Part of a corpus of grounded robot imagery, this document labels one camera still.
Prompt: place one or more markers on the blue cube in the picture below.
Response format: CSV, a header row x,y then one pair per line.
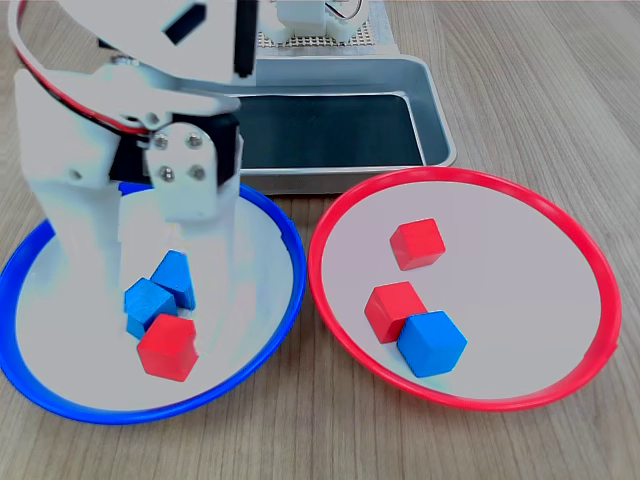
x,y
175,277
145,302
432,345

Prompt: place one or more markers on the red cube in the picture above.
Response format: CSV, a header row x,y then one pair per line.
x,y
387,307
167,350
417,245

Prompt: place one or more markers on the blue-rimmed white plate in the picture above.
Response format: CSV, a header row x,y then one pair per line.
x,y
75,350

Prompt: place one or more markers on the black mat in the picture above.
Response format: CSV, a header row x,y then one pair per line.
x,y
325,132

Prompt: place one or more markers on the pale perforated plate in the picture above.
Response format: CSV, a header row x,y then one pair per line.
x,y
300,42

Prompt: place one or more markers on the steel tray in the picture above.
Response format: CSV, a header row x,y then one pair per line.
x,y
350,75

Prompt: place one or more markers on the translucent tape sheet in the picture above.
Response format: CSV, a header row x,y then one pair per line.
x,y
390,45

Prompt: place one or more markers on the red-rimmed white plate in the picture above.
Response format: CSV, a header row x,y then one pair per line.
x,y
525,300

